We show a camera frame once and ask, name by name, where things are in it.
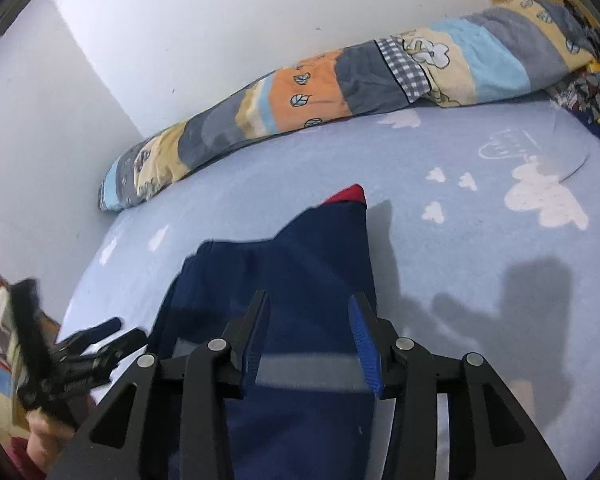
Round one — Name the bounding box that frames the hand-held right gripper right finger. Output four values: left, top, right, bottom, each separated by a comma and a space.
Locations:
348, 292, 568, 480

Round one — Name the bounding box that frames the person's left hand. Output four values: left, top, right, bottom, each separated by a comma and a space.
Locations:
26, 395, 88, 476

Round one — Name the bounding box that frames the navy blue garment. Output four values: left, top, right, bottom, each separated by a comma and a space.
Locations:
147, 185, 398, 480

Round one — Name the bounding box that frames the patchwork rolled quilt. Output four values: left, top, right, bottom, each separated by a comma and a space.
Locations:
97, 0, 600, 213

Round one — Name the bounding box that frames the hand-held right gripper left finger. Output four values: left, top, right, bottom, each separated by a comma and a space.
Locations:
45, 290, 271, 480

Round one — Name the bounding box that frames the dark blue patterned blanket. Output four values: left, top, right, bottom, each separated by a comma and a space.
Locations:
550, 60, 600, 161

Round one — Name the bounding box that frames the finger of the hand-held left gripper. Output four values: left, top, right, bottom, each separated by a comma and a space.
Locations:
85, 329, 148, 378
55, 316, 123, 357

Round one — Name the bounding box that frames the light blue cloud-print bed sheet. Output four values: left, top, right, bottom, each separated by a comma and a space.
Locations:
60, 95, 600, 480

